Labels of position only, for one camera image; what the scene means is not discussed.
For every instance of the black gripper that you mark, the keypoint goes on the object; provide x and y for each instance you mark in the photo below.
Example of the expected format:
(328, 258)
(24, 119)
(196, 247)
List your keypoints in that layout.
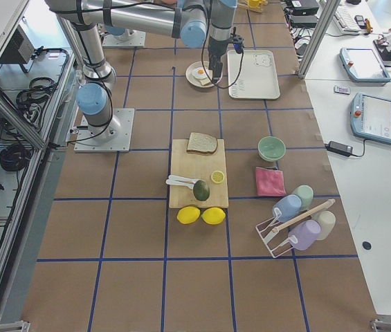
(214, 54)

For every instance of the bread slice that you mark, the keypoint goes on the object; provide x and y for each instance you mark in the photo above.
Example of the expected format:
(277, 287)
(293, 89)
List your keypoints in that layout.
(201, 143)
(203, 83)

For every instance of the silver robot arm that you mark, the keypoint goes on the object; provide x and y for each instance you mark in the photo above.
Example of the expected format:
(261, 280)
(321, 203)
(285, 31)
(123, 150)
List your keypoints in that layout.
(198, 24)

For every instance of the cream round plate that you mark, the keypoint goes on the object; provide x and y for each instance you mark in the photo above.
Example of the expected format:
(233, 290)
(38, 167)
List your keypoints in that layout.
(194, 65)

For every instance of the bread slice on plate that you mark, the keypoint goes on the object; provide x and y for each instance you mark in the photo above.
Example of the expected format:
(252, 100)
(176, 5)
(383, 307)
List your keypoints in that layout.
(203, 83)

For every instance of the fried egg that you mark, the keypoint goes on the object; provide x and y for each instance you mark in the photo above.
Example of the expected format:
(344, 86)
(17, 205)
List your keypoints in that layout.
(199, 74)

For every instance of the cream bear tray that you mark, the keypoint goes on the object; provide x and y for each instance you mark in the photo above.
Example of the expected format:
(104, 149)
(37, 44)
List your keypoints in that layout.
(252, 76)

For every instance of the green bowl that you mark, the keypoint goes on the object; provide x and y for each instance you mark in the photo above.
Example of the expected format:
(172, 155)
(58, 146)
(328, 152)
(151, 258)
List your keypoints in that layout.
(271, 148)

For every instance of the wooden cutting board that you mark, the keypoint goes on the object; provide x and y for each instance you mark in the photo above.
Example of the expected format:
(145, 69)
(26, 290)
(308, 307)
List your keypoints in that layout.
(192, 165)

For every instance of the lemon half slice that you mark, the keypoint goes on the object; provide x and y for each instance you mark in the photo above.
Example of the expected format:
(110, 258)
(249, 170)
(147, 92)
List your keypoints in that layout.
(217, 177)

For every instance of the white plastic fork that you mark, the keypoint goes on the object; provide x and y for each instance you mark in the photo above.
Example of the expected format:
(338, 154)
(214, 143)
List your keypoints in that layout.
(182, 179)

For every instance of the white plastic spoon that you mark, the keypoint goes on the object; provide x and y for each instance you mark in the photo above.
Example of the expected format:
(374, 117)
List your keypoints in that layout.
(180, 183)

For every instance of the avocado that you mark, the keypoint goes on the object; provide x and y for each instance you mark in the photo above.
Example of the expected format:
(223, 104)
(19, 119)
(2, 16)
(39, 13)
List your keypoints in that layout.
(201, 190)

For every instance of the pink cloth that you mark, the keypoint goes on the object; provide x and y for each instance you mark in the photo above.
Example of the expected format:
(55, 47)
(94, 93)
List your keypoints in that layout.
(269, 182)

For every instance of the far teach pendant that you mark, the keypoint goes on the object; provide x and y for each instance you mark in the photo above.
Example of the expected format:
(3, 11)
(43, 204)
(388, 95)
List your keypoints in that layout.
(363, 65)

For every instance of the teach pendant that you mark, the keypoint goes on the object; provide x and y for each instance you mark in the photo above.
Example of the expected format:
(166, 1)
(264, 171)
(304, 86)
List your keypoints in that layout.
(370, 118)
(363, 65)

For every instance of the black power adapter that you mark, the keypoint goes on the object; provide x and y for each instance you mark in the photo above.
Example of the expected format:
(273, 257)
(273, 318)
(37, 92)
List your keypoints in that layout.
(339, 148)

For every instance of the right whole lemon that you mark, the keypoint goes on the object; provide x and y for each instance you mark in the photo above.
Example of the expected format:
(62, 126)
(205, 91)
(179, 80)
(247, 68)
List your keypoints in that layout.
(213, 216)

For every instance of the whole lemon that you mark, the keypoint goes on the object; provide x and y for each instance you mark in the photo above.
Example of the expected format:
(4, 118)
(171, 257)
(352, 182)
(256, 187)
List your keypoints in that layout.
(213, 216)
(188, 215)

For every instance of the left whole lemon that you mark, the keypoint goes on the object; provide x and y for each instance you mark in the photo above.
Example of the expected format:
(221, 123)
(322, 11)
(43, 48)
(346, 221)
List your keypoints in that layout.
(188, 215)

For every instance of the near teach pendant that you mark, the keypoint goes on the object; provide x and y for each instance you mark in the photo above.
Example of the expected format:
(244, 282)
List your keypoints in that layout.
(370, 118)

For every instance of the green cup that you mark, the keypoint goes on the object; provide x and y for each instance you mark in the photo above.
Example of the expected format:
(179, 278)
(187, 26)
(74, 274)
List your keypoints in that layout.
(305, 193)

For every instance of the blue cup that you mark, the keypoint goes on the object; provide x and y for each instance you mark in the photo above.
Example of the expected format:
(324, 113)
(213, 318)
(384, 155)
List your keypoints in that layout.
(287, 208)

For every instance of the cream cup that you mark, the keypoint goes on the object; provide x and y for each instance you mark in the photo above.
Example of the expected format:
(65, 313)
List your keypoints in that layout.
(326, 220)

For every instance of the purple cup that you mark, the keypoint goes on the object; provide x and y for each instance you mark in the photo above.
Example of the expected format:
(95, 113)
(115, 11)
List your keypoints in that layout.
(304, 234)

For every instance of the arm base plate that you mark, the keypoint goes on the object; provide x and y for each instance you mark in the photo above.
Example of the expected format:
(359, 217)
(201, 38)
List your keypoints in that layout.
(130, 39)
(116, 137)

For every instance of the white wire cup rack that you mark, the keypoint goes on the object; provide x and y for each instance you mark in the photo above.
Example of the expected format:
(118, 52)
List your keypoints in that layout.
(274, 235)

